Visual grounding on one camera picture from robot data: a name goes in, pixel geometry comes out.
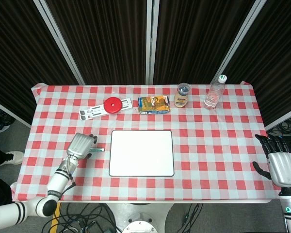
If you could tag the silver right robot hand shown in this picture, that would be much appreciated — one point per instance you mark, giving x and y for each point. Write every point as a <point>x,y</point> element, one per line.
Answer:
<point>282,167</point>

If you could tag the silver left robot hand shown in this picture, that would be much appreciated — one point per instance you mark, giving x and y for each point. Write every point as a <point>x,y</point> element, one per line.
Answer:
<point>80,146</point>

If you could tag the green marker pen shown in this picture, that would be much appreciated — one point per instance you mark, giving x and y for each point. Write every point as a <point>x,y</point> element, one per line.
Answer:
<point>97,150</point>

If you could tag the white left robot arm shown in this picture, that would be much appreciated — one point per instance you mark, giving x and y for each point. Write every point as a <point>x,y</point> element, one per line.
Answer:
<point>38,196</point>

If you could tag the white drawing board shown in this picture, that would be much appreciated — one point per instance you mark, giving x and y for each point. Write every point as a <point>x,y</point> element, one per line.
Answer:
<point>141,153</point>

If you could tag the white folding stand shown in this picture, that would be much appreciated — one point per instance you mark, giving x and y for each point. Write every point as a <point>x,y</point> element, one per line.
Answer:
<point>97,111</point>

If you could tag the red round disc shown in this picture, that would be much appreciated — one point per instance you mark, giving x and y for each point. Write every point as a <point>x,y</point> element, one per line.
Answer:
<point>113,105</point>

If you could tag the white sneaker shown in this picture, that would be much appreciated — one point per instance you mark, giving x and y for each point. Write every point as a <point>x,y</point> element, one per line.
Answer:
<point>14,157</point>
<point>3,128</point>

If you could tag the red white checkered tablecloth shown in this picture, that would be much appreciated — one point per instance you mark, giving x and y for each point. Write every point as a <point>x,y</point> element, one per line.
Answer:
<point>208,145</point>

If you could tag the orange and blue snack pack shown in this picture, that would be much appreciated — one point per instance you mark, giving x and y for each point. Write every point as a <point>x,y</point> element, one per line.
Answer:
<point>154,104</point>

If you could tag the clear plastic water bottle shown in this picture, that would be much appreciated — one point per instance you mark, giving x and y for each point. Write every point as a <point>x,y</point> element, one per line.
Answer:
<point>214,94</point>

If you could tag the dark ribbed partition panel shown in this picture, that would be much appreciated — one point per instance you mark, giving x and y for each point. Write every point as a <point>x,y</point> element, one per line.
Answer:
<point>101,41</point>
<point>274,60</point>
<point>196,41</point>
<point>21,53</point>

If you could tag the beige jar with clear lid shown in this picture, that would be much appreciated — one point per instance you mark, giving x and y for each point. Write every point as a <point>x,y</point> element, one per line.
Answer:
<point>181,98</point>

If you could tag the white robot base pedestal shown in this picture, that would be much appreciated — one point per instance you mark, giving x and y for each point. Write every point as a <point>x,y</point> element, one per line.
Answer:
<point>138,218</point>

